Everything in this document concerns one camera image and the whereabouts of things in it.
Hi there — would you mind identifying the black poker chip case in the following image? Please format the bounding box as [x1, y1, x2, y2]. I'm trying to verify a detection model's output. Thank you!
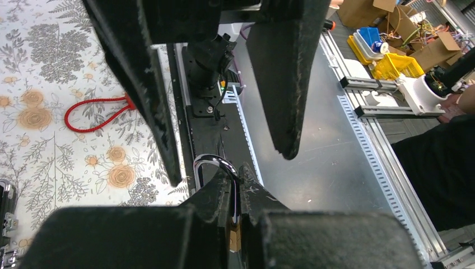
[1, 179, 18, 268]

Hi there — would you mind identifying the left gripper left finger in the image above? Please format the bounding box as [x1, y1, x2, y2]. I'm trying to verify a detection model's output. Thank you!
[19, 172, 231, 268]

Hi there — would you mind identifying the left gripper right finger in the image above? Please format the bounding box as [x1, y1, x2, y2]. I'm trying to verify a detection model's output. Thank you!
[239, 163, 423, 268]

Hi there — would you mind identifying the red cable lock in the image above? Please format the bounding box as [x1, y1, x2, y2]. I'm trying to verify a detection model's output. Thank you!
[63, 94, 137, 133]

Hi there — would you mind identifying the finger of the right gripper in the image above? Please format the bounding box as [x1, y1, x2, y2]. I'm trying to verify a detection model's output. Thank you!
[246, 0, 330, 160]
[83, 1, 181, 187]

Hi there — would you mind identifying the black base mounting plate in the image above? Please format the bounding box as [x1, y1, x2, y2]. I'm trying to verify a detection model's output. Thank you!
[166, 44, 263, 194]

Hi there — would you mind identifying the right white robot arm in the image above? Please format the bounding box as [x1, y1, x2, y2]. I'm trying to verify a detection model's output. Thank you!
[83, 1, 330, 186]

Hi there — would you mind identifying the floral tablecloth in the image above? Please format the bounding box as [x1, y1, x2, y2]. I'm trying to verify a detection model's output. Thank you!
[1, 1, 189, 254]

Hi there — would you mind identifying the small brass padlock astronaut keychain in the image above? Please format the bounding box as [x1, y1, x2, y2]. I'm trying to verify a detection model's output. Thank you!
[193, 154, 241, 253]

